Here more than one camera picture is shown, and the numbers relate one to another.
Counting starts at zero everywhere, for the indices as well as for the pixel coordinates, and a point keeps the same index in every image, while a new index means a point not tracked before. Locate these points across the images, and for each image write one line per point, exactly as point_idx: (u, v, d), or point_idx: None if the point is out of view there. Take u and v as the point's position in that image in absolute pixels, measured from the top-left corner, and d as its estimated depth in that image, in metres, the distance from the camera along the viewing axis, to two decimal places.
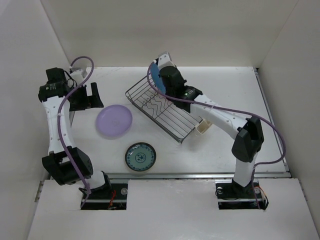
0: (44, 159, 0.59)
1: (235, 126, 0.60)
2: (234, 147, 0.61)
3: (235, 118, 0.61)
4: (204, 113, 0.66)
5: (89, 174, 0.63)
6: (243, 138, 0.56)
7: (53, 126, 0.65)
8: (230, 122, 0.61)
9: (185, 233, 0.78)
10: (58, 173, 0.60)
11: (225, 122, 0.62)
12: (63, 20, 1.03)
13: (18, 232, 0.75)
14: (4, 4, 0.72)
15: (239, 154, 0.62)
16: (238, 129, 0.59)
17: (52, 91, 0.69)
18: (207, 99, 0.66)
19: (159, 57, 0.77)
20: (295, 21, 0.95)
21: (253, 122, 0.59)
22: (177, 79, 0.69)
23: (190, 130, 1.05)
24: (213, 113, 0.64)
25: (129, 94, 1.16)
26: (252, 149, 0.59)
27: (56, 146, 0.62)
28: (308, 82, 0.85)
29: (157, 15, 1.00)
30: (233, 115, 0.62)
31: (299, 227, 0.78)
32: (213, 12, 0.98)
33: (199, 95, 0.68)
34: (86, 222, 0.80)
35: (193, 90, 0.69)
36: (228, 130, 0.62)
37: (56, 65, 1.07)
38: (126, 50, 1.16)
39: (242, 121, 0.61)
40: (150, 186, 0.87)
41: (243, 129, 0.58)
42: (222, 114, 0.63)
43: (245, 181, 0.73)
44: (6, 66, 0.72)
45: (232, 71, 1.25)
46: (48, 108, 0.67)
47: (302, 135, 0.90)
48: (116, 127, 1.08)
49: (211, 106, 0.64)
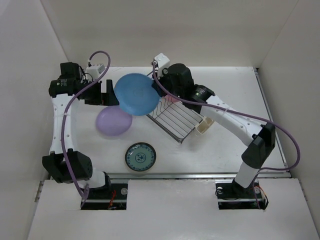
0: (44, 158, 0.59)
1: (249, 133, 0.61)
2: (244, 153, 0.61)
3: (250, 124, 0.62)
4: (215, 115, 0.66)
5: (87, 177, 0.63)
6: (258, 146, 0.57)
7: (57, 125, 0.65)
8: (244, 128, 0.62)
9: (185, 233, 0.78)
10: (56, 173, 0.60)
11: (239, 128, 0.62)
12: (63, 20, 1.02)
13: (19, 232, 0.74)
14: (4, 3, 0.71)
15: (248, 161, 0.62)
16: (253, 136, 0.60)
17: (62, 87, 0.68)
18: (219, 101, 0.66)
19: (157, 58, 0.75)
20: (295, 22, 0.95)
21: (268, 130, 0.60)
22: (187, 78, 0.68)
23: (190, 130, 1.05)
24: (226, 116, 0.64)
25: None
26: (265, 157, 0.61)
27: (57, 146, 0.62)
28: (308, 82, 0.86)
29: (158, 15, 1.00)
30: (247, 120, 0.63)
31: (299, 227, 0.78)
32: (213, 12, 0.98)
33: (211, 96, 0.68)
34: (86, 222, 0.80)
35: (204, 90, 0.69)
36: (241, 135, 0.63)
37: (55, 64, 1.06)
38: (126, 50, 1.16)
39: (257, 127, 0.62)
40: (150, 186, 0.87)
41: (258, 137, 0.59)
42: (235, 118, 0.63)
43: (247, 183, 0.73)
44: (6, 66, 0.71)
45: (232, 71, 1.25)
46: (57, 105, 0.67)
47: (302, 136, 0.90)
48: (116, 127, 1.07)
49: (225, 109, 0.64)
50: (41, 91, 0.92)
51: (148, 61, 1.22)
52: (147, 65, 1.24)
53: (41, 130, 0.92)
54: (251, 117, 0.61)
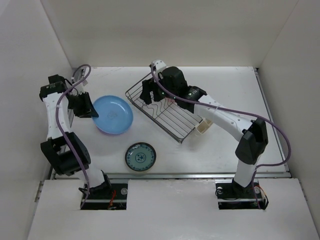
0: (43, 146, 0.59)
1: (240, 128, 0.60)
2: (238, 149, 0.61)
3: (240, 120, 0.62)
4: (208, 114, 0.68)
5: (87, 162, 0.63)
6: (248, 140, 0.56)
7: (51, 117, 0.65)
8: (235, 124, 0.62)
9: (185, 233, 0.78)
10: (56, 160, 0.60)
11: (230, 124, 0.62)
12: (63, 20, 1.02)
13: (18, 232, 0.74)
14: (4, 3, 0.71)
15: (243, 156, 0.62)
16: (243, 131, 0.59)
17: (52, 88, 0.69)
18: (211, 100, 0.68)
19: (155, 62, 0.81)
20: (295, 22, 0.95)
21: (258, 124, 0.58)
22: (180, 79, 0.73)
23: (190, 130, 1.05)
24: (217, 114, 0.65)
25: (129, 94, 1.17)
26: (256, 152, 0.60)
27: (54, 132, 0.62)
28: (308, 82, 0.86)
29: (158, 15, 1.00)
30: (237, 116, 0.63)
31: (299, 227, 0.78)
32: (213, 11, 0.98)
33: (203, 95, 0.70)
34: (86, 222, 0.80)
35: (197, 90, 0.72)
36: (234, 131, 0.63)
37: (55, 65, 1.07)
38: (126, 50, 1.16)
39: (247, 123, 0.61)
40: (150, 186, 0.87)
41: (248, 132, 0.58)
42: (226, 114, 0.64)
43: (246, 181, 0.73)
44: (6, 66, 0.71)
45: (232, 71, 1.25)
46: (49, 102, 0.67)
47: (302, 136, 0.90)
48: (114, 121, 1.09)
49: (216, 107, 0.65)
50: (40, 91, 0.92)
51: (148, 61, 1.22)
52: (147, 65, 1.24)
53: (41, 130, 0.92)
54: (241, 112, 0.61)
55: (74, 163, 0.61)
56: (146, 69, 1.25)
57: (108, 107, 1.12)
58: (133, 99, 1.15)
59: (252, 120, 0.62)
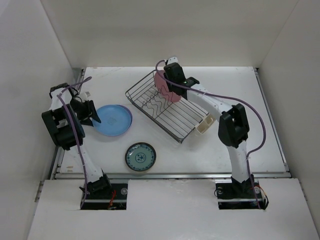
0: (43, 115, 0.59)
1: (220, 110, 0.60)
2: (219, 131, 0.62)
3: (222, 104, 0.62)
4: (197, 100, 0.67)
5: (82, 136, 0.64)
6: (225, 121, 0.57)
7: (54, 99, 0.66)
8: (217, 106, 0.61)
9: (185, 233, 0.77)
10: (54, 130, 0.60)
11: (213, 107, 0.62)
12: (63, 20, 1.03)
13: (18, 232, 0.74)
14: (4, 4, 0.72)
15: (224, 138, 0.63)
16: (222, 112, 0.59)
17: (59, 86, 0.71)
18: (202, 87, 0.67)
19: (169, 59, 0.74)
20: (295, 21, 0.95)
21: (237, 109, 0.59)
22: (177, 70, 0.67)
23: (190, 130, 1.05)
24: (204, 99, 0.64)
25: (129, 94, 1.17)
26: (236, 135, 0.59)
27: (55, 106, 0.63)
28: (308, 82, 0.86)
29: (158, 16, 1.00)
30: (221, 101, 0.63)
31: (299, 227, 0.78)
32: (213, 11, 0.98)
33: (196, 84, 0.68)
34: (86, 222, 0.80)
35: (191, 80, 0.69)
36: (215, 115, 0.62)
37: (55, 64, 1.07)
38: (125, 50, 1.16)
39: (228, 107, 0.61)
40: (150, 186, 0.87)
41: (227, 113, 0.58)
42: (211, 99, 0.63)
43: (244, 175, 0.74)
44: (6, 66, 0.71)
45: (232, 71, 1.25)
46: (56, 92, 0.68)
47: (301, 136, 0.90)
48: (115, 125, 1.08)
49: (203, 92, 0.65)
50: (40, 91, 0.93)
51: (148, 61, 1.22)
52: (147, 65, 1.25)
53: (41, 130, 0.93)
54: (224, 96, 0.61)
55: (70, 134, 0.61)
56: (146, 69, 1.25)
57: (106, 115, 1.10)
58: (133, 99, 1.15)
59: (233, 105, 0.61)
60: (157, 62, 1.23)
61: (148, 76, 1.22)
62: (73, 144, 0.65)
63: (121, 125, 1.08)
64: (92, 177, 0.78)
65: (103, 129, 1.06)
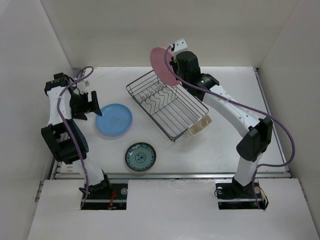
0: (43, 131, 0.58)
1: (246, 125, 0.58)
2: (239, 144, 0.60)
3: (248, 116, 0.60)
4: (216, 104, 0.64)
5: (85, 150, 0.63)
6: (253, 137, 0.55)
7: (53, 106, 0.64)
8: (242, 119, 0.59)
9: (185, 233, 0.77)
10: (55, 146, 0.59)
11: (238, 119, 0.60)
12: (64, 20, 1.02)
13: (18, 232, 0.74)
14: (4, 3, 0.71)
15: (243, 152, 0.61)
16: (249, 128, 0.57)
17: (56, 82, 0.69)
18: (222, 91, 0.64)
19: (176, 43, 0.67)
20: (295, 22, 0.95)
21: (265, 124, 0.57)
22: (194, 65, 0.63)
23: (184, 129, 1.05)
24: (227, 106, 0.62)
25: (130, 88, 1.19)
26: (258, 150, 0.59)
27: (55, 119, 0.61)
28: (308, 82, 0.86)
29: (158, 15, 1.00)
30: (246, 112, 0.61)
31: (299, 227, 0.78)
32: (213, 12, 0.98)
33: (216, 85, 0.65)
34: (86, 222, 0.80)
35: (209, 78, 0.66)
36: (238, 126, 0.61)
37: (55, 64, 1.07)
38: (125, 50, 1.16)
39: (254, 120, 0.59)
40: (150, 186, 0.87)
41: (254, 130, 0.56)
42: (234, 108, 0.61)
43: (246, 180, 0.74)
44: (6, 66, 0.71)
45: (232, 70, 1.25)
46: (52, 94, 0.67)
47: (301, 136, 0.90)
48: (117, 124, 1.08)
49: (226, 99, 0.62)
50: (40, 92, 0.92)
51: (148, 61, 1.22)
52: (147, 65, 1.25)
53: None
54: (251, 109, 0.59)
55: (72, 150, 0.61)
56: (146, 69, 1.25)
57: (107, 116, 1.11)
58: (133, 93, 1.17)
59: (260, 118, 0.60)
60: None
61: (149, 76, 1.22)
62: (75, 158, 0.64)
63: (124, 123, 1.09)
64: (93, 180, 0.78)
65: (106, 130, 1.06)
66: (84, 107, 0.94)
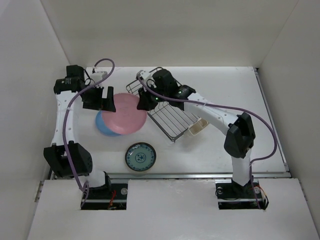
0: (45, 152, 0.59)
1: (226, 123, 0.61)
2: (225, 144, 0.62)
3: (226, 115, 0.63)
4: (196, 111, 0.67)
5: (87, 172, 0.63)
6: (234, 134, 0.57)
7: (60, 119, 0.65)
8: (221, 119, 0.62)
9: (185, 233, 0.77)
10: (56, 166, 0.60)
11: (217, 119, 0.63)
12: (64, 20, 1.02)
13: (18, 232, 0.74)
14: (4, 4, 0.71)
15: (231, 150, 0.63)
16: (229, 125, 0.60)
17: (67, 85, 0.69)
18: (199, 97, 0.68)
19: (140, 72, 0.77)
20: (295, 21, 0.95)
21: (244, 119, 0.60)
22: (168, 79, 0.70)
23: (184, 129, 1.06)
24: (205, 110, 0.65)
25: (130, 88, 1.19)
26: (243, 145, 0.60)
27: (59, 139, 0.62)
28: (308, 82, 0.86)
29: (158, 15, 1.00)
30: (224, 111, 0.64)
31: (299, 227, 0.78)
32: (213, 11, 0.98)
33: (193, 93, 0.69)
34: (86, 222, 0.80)
35: (186, 89, 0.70)
36: (221, 126, 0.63)
37: (55, 64, 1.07)
38: (125, 50, 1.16)
39: (233, 117, 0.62)
40: (150, 186, 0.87)
41: (234, 126, 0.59)
42: (213, 110, 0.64)
43: (245, 181, 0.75)
44: (6, 66, 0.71)
45: (232, 70, 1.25)
46: (61, 101, 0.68)
47: (302, 136, 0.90)
48: None
49: (203, 103, 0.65)
50: (41, 92, 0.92)
51: (148, 61, 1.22)
52: (147, 65, 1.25)
53: (41, 131, 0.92)
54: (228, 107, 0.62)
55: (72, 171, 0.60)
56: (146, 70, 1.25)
57: None
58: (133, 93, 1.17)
59: (238, 115, 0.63)
60: (156, 62, 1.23)
61: None
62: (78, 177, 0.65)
63: None
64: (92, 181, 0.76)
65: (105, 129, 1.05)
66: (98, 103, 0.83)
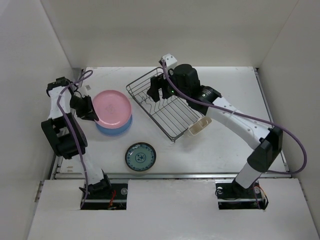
0: (43, 124, 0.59)
1: (257, 136, 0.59)
2: (251, 157, 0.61)
3: (257, 127, 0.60)
4: (222, 118, 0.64)
5: (84, 144, 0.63)
6: (265, 150, 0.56)
7: (53, 103, 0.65)
8: (251, 131, 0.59)
9: (185, 233, 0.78)
10: (55, 140, 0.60)
11: (246, 131, 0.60)
12: (63, 20, 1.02)
13: (19, 232, 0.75)
14: (4, 4, 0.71)
15: (255, 164, 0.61)
16: (260, 139, 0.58)
17: (58, 83, 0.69)
18: (226, 103, 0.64)
19: (165, 57, 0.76)
20: (295, 22, 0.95)
21: (275, 133, 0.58)
22: (193, 78, 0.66)
23: (184, 129, 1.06)
24: (233, 119, 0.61)
25: (130, 88, 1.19)
26: (270, 160, 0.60)
27: (54, 113, 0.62)
28: (308, 82, 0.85)
29: (157, 16, 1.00)
30: (254, 123, 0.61)
31: (299, 227, 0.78)
32: (213, 12, 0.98)
33: (218, 97, 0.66)
34: (86, 222, 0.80)
35: (210, 91, 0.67)
36: (248, 138, 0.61)
37: (55, 64, 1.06)
38: (125, 50, 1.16)
39: (264, 130, 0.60)
40: (150, 186, 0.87)
41: (265, 141, 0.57)
42: (242, 121, 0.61)
43: (249, 183, 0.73)
44: (6, 66, 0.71)
45: (232, 70, 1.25)
46: (53, 93, 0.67)
47: (302, 136, 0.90)
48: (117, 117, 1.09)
49: (231, 112, 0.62)
50: (40, 92, 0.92)
51: (147, 61, 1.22)
52: (146, 65, 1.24)
53: (41, 131, 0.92)
54: (259, 120, 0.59)
55: (71, 144, 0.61)
56: (146, 69, 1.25)
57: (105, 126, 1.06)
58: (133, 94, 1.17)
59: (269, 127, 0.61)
60: (156, 62, 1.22)
61: (149, 76, 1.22)
62: (75, 153, 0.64)
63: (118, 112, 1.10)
64: (93, 180, 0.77)
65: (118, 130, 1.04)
66: (87, 110, 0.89)
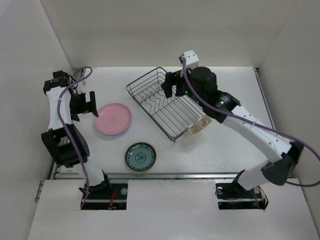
0: (43, 136, 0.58)
1: (278, 151, 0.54)
2: (269, 171, 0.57)
3: (278, 141, 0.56)
4: (240, 128, 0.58)
5: (85, 154, 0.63)
6: (287, 165, 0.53)
7: (52, 109, 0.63)
8: (273, 145, 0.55)
9: (185, 233, 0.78)
10: (56, 151, 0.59)
11: (267, 144, 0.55)
12: (63, 20, 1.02)
13: (19, 232, 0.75)
14: (4, 4, 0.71)
15: (273, 178, 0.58)
16: (283, 154, 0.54)
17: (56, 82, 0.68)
18: (246, 112, 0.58)
19: (186, 54, 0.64)
20: (295, 22, 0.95)
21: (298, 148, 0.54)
22: (212, 83, 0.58)
23: (184, 129, 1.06)
24: (254, 130, 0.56)
25: (130, 88, 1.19)
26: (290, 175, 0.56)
27: (54, 123, 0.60)
28: (308, 82, 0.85)
29: (157, 16, 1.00)
30: (275, 136, 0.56)
31: (299, 227, 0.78)
32: (213, 12, 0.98)
33: (237, 106, 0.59)
34: (86, 222, 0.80)
35: (228, 97, 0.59)
36: (268, 152, 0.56)
37: (55, 64, 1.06)
38: (125, 50, 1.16)
39: (285, 144, 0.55)
40: (149, 186, 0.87)
41: (288, 157, 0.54)
42: (263, 133, 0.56)
43: (252, 186, 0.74)
44: (6, 66, 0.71)
45: (232, 71, 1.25)
46: (51, 95, 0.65)
47: (302, 136, 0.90)
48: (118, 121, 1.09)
49: (252, 122, 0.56)
50: (41, 92, 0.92)
51: (147, 61, 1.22)
52: (146, 65, 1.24)
53: (41, 130, 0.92)
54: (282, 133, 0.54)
55: (72, 155, 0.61)
56: (146, 69, 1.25)
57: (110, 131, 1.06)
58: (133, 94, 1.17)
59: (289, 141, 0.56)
60: (156, 62, 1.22)
61: (149, 76, 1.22)
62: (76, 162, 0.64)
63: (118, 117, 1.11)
64: (94, 181, 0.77)
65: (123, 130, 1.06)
66: (82, 108, 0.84)
